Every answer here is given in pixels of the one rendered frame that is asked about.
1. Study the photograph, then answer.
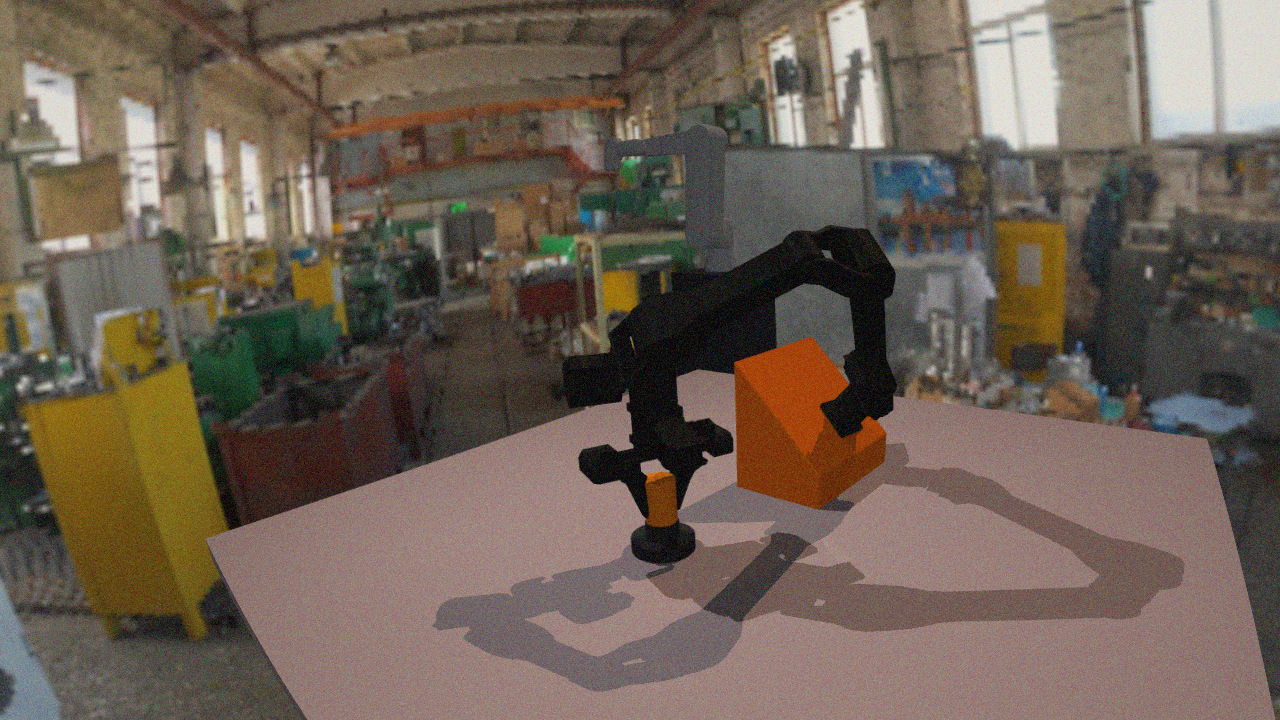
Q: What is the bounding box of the orange knob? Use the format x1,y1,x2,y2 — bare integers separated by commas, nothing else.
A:
645,471,678,527

